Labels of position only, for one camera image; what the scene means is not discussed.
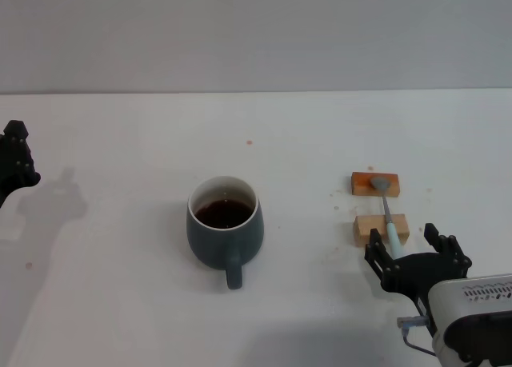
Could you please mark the reddish brown wooden block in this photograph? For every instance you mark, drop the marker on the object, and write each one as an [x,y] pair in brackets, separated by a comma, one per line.
[360,185]

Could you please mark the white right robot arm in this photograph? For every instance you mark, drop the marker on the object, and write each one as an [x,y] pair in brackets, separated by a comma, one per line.
[440,343]

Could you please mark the dark grey ceramic coffee cup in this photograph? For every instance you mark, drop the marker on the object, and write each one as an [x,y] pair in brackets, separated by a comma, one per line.
[208,243]

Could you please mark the silver vented wrist camera box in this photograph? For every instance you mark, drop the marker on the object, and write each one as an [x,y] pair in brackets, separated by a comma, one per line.
[452,299]

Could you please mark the light wooden block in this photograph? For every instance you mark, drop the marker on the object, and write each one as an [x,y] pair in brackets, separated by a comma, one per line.
[370,229]

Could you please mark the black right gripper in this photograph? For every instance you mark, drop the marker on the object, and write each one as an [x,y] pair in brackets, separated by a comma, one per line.
[412,273]

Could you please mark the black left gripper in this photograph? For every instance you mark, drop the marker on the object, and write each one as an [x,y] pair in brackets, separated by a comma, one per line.
[5,187]

